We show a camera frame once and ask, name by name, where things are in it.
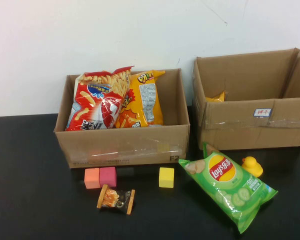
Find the cardboard box with handwritten label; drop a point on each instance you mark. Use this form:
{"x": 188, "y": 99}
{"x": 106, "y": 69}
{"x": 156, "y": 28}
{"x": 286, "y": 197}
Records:
{"x": 240, "y": 125}

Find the pink foam cube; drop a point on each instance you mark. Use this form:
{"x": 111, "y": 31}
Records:
{"x": 108, "y": 176}

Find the cardboard box with F2 print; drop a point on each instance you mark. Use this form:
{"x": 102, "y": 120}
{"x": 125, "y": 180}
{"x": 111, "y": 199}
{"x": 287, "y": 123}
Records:
{"x": 127, "y": 147}

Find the orange foam cube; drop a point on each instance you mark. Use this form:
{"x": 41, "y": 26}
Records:
{"x": 92, "y": 178}

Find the yellow rubber duck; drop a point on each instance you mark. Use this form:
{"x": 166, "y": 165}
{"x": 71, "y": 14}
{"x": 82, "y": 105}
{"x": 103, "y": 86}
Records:
{"x": 252, "y": 166}

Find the small black snack packet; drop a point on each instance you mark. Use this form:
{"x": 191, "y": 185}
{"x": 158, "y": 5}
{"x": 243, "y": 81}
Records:
{"x": 115, "y": 200}

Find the yellow foam cube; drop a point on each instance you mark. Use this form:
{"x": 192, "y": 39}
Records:
{"x": 166, "y": 178}

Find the small yellow snack bag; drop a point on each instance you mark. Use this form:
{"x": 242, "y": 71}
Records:
{"x": 216, "y": 98}

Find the red shrimp cracker bag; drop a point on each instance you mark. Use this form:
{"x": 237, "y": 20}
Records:
{"x": 97, "y": 105}

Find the green Lay's chips bag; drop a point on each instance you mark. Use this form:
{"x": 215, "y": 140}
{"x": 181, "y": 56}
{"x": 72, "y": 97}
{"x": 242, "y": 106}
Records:
{"x": 230, "y": 190}

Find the orange-yellow snack bag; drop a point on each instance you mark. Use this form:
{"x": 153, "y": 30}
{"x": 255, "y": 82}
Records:
{"x": 145, "y": 100}

